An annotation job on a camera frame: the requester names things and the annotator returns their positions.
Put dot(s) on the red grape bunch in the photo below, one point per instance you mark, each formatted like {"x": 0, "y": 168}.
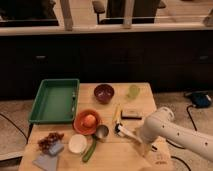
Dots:
{"x": 46, "y": 142}

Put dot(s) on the green handled metal measuring cup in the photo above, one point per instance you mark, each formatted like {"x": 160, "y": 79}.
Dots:
{"x": 101, "y": 133}

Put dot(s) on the orange fruit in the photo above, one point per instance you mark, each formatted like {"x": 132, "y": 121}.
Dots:
{"x": 89, "y": 121}

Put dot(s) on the white round lid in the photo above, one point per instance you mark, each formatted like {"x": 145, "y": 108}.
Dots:
{"x": 77, "y": 144}

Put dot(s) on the green plastic tray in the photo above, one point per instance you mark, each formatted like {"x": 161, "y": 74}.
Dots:
{"x": 55, "y": 102}

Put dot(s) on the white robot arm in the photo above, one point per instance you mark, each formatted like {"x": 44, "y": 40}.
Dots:
{"x": 160, "y": 123}

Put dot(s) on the dark block sponge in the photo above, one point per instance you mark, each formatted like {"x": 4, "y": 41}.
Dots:
{"x": 131, "y": 114}

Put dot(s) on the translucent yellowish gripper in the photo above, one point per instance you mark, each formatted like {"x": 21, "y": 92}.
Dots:
{"x": 143, "y": 148}

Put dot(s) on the blue grey cloth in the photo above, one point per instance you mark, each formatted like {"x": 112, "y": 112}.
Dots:
{"x": 48, "y": 162}

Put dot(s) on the light green cup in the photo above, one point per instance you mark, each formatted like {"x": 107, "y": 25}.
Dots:
{"x": 134, "y": 91}

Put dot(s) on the blue device on floor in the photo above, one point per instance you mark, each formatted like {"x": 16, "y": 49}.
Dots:
{"x": 199, "y": 99}

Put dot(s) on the orange plate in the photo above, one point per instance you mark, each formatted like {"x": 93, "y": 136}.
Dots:
{"x": 78, "y": 122}

